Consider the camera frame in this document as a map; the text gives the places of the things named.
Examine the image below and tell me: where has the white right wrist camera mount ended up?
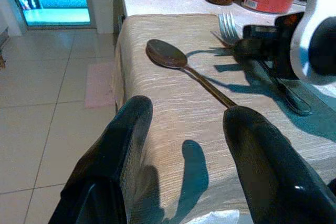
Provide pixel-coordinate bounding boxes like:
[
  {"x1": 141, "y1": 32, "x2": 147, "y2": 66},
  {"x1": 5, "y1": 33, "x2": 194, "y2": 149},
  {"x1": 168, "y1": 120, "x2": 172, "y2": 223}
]
[{"x1": 285, "y1": 0, "x2": 336, "y2": 86}]

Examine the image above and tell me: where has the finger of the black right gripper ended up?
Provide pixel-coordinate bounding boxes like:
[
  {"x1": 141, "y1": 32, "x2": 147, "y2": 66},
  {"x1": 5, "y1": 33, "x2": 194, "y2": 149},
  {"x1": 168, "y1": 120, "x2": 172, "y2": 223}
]
[{"x1": 233, "y1": 39, "x2": 266, "y2": 58}]

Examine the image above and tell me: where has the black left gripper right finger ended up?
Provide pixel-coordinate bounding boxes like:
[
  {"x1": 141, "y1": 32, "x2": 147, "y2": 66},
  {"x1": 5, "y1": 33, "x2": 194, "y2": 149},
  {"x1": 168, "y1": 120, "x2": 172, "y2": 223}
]
[{"x1": 223, "y1": 105, "x2": 336, "y2": 224}]

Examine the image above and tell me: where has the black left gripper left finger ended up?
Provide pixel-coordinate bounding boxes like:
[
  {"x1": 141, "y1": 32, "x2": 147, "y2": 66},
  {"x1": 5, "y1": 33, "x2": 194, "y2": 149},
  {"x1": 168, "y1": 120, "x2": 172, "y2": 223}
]
[{"x1": 48, "y1": 95, "x2": 154, "y2": 224}]

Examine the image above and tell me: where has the silver metal fork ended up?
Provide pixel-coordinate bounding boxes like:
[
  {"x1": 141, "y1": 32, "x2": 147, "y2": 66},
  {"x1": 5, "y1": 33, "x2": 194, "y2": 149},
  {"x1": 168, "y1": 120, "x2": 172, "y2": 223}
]
[{"x1": 217, "y1": 11, "x2": 240, "y2": 49}]

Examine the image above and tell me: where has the beige woven placemat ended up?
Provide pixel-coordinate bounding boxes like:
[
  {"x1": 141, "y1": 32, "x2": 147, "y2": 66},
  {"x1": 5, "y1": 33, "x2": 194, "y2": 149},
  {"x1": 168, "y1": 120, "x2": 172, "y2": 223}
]
[{"x1": 112, "y1": 13, "x2": 336, "y2": 224}]

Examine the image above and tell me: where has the silver metal spoon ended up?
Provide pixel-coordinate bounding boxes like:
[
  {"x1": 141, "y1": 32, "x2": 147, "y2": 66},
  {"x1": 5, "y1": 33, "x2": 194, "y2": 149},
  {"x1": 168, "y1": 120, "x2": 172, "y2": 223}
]
[{"x1": 145, "y1": 39, "x2": 238, "y2": 109}]

